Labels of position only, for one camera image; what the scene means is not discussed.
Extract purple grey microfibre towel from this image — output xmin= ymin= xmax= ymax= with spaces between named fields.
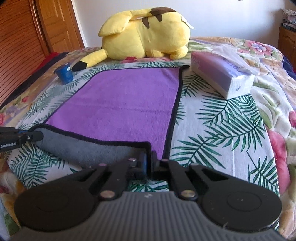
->
xmin=33 ymin=65 xmax=187 ymax=168

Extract purple tissue pack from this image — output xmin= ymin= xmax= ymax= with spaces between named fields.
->
xmin=191 ymin=52 xmax=258 ymax=100

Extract wooden louvred wardrobe door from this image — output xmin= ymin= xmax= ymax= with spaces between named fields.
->
xmin=1 ymin=1 xmax=49 ymax=103

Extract blue plastic cup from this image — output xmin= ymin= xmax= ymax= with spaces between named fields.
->
xmin=54 ymin=63 xmax=74 ymax=84

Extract red dark blanket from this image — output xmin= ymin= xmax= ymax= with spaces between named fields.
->
xmin=1 ymin=52 xmax=69 ymax=108

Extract stack of items on cabinet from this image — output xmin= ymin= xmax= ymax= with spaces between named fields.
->
xmin=281 ymin=9 xmax=296 ymax=29

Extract wooden panel door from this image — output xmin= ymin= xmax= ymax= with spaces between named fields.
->
xmin=35 ymin=0 xmax=84 ymax=53

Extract yellow Pikachu plush toy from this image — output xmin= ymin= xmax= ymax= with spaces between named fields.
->
xmin=72 ymin=7 xmax=193 ymax=71

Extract palm leaf print sheet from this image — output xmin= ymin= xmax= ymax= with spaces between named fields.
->
xmin=7 ymin=61 xmax=279 ymax=193

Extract wooden cabinet right side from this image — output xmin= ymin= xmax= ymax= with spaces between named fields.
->
xmin=278 ymin=26 xmax=296 ymax=70

